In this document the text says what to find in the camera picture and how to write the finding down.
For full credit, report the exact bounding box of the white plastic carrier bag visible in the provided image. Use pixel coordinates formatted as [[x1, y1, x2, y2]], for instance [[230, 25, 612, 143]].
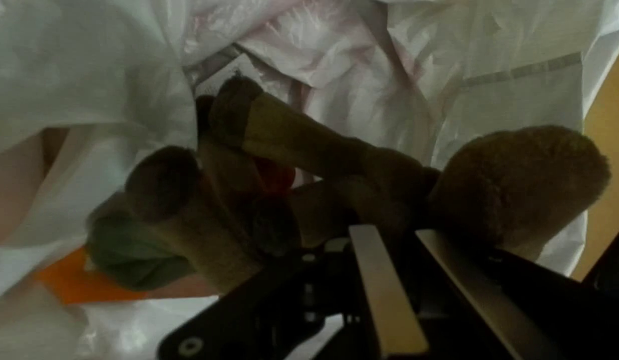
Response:
[[0, 0, 619, 360]]

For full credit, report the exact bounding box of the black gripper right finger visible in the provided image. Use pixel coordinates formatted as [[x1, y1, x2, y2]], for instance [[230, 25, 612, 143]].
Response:
[[414, 228, 619, 360]]

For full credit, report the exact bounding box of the brown plush animal toy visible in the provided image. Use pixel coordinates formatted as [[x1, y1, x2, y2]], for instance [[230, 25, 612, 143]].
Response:
[[86, 71, 616, 295]]

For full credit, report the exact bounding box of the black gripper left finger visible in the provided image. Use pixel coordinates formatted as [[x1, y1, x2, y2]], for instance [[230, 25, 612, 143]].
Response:
[[346, 222, 431, 360]]

